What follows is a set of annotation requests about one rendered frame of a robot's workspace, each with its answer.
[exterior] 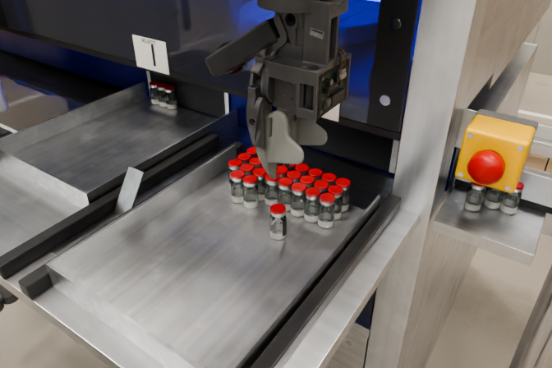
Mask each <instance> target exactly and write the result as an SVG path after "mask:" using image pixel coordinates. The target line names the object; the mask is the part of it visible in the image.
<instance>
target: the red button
mask: <svg viewBox="0 0 552 368"><path fill-rule="evenodd" d="M467 171H468V174H469V175H470V177H471V178H472V179H473V180H474V181H475V182H478V183H480V184H483V185H491V184H495V183H496V182H498V181H499V180H500V179H501V178H502V176H503V175H504V171H505V162H504V160H503V158H502V157H501V156H500V155H499V154H497V153H495V152H494V151H490V150H482V151H478V152H476V153H475V154H474V155H473V156H472V157H471V159H470V161H469V162H468V165H467Z"/></svg>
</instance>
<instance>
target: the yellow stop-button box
mask: <svg viewBox="0 0 552 368"><path fill-rule="evenodd" d="M537 127H538V122H536V121H532V120H529V119H525V118H521V117H514V116H510V115H507V114H502V113H496V112H492V111H489V110H484V109H479V110H478V112H477V113H476V115H475V117H474V118H473V119H472V121H471V122H470V124H469V125H468V127H467V129H466V130H465V133H464V137H463V141H462V147H461V150H460V154H459V158H458V164H457V167H456V171H455V176H456V177H458V178H461V179H464V180H467V181H470V182H475V181H474V180H473V179H472V178H471V177H470V175H469V174H468V171H467V165H468V162H469V161H470V159H471V157H472V156H473V155H474V154H475V153H476V152H478V151H482V150H490V151H494V152H495V153H497V154H499V155H500V156H501V157H502V158H503V160H504V162H505V171H504V175H503V176H502V178H501V179H500V180H499V181H498V182H496V183H495V184H491V185H483V184H481V185H483V186H488V187H491V188H494V189H497V190H500V191H505V192H508V193H513V192H514V191H515V189H516V187H517V184H518V181H519V179H520V176H521V175H522V171H523V169H524V167H525V164H526V161H527V157H528V154H529V151H530V148H531V144H532V141H533V139H534V136H535V134H536V129H537ZM475 183H478V182H475ZM478 184H480V183H478Z"/></svg>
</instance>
